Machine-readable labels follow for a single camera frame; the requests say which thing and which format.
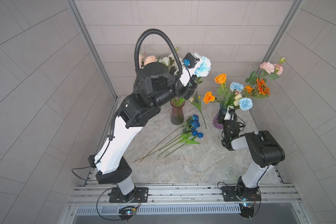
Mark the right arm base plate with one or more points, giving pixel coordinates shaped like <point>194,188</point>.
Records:
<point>240,194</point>

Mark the left vase bouquet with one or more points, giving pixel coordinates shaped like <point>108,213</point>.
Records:
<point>168,61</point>

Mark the pink glass vase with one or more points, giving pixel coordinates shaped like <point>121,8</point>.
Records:
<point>177,115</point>

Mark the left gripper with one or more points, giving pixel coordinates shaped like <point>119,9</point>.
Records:
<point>184,89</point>

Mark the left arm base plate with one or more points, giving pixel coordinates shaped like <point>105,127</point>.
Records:
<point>138,195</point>

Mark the light blue carnation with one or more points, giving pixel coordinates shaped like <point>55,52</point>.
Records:
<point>203,70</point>

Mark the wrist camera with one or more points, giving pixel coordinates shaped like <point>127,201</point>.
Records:
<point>230,113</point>
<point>190,64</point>

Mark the left circuit board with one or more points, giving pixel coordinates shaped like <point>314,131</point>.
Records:
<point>127,213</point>

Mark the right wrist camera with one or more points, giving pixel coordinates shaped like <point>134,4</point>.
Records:
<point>230,113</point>

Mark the right vase bouquet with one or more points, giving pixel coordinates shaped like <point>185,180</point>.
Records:
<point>239,95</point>

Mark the vase bouquet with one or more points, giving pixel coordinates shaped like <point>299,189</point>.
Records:
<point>168,61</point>
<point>239,95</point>

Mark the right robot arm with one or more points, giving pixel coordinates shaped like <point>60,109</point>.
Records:
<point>264,149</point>

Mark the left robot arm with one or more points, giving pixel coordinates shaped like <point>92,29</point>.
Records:
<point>132,115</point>

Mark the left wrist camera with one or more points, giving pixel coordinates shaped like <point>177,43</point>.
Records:
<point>190,64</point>

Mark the blue purple glass vase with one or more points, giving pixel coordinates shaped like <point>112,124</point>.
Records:
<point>215,124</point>

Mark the blue rose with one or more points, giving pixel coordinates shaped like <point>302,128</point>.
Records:
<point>191,122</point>
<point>200,135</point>

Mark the right circuit board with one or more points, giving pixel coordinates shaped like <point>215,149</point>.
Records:
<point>247,210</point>

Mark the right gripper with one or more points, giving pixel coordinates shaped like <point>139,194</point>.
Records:
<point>221,118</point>

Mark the circuit board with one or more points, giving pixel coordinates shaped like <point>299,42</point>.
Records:
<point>247,210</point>
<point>127,213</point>

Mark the aluminium rail frame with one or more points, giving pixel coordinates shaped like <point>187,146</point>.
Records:
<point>164,199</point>

